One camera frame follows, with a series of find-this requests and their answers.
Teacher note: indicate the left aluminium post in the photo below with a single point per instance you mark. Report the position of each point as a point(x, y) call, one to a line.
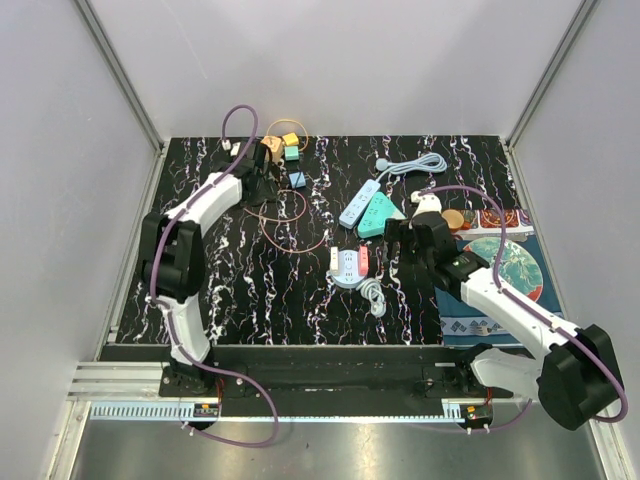
point(108, 53)

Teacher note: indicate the blue cube charger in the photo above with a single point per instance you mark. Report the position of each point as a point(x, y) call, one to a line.
point(297, 180)

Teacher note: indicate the aluminium post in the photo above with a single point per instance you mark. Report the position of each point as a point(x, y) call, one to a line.
point(566, 44)
point(108, 53)

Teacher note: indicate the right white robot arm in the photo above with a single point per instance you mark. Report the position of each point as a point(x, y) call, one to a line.
point(572, 372)

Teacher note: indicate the wooden cube charger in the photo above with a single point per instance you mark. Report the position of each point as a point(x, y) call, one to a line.
point(276, 147)

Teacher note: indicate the orange cup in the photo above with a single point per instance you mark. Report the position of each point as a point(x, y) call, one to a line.
point(454, 219)

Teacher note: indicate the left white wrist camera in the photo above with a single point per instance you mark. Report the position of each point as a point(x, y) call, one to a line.
point(232, 150)

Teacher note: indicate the white cube charger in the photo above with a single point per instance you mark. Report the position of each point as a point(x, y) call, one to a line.
point(334, 266)

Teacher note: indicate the red and green plate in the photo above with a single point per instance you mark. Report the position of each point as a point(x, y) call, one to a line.
point(518, 267)

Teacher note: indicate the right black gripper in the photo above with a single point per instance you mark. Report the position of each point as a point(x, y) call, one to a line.
point(400, 230)

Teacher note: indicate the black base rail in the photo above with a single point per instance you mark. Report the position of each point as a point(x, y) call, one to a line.
point(455, 372)

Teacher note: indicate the round blue power strip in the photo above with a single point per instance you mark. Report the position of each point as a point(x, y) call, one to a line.
point(348, 277)

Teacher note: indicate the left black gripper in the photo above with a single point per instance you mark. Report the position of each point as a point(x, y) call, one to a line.
point(267, 191)

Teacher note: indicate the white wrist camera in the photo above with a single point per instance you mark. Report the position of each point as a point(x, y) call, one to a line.
point(425, 202)
point(232, 150)

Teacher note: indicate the pink plug adapter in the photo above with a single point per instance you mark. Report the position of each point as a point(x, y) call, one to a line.
point(363, 261)

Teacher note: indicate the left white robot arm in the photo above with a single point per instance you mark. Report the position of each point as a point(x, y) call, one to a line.
point(171, 257)

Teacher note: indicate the yellow cube charger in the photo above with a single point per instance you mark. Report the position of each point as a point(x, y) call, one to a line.
point(290, 139)

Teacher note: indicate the green cube charger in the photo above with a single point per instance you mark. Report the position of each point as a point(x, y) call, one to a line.
point(291, 153)

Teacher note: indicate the teal triangular power strip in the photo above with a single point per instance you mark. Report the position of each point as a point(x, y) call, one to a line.
point(379, 210)

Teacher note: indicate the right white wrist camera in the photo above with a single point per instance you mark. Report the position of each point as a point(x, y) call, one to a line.
point(425, 202)

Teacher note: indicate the blue placemat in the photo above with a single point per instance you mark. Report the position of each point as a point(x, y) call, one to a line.
point(457, 319)

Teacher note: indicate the right aluminium post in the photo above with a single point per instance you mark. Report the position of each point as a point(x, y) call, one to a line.
point(566, 44)

